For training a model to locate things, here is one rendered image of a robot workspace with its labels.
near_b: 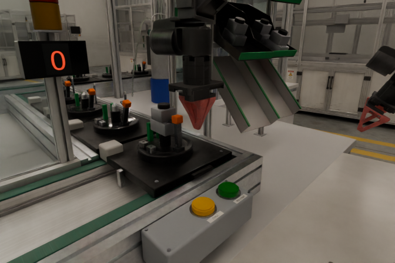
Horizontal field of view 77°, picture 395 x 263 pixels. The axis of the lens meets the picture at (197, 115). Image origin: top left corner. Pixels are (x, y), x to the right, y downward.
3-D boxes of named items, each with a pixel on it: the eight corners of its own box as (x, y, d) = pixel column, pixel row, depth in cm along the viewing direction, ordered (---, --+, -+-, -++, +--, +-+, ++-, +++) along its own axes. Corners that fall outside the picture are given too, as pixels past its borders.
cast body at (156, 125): (180, 132, 61) (179, 104, 59) (164, 137, 58) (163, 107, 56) (160, 124, 67) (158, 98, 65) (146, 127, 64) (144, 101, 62)
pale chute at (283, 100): (293, 114, 88) (302, 108, 85) (268, 121, 81) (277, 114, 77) (254, 54, 98) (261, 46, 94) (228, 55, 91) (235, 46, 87)
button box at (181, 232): (251, 218, 50) (254, 191, 48) (169, 289, 36) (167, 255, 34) (224, 202, 55) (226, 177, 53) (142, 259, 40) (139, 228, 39)
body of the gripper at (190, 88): (167, 93, 50) (166, 55, 48) (203, 86, 57) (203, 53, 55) (189, 98, 46) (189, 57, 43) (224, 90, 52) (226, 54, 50)
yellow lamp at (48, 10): (66, 30, 50) (62, 3, 49) (37, 29, 47) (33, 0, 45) (58, 30, 54) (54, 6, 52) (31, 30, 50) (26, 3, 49)
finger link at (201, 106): (178, 127, 54) (177, 85, 51) (201, 120, 59) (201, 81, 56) (200, 136, 50) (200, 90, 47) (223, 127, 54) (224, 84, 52)
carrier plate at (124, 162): (231, 158, 64) (232, 150, 63) (154, 198, 48) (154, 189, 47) (172, 134, 80) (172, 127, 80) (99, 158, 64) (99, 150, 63)
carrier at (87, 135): (169, 132, 81) (168, 95, 78) (97, 156, 65) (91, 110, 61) (130, 117, 98) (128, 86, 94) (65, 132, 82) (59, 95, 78)
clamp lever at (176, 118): (184, 146, 59) (183, 115, 57) (178, 148, 58) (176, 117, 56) (174, 142, 62) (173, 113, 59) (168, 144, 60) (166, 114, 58)
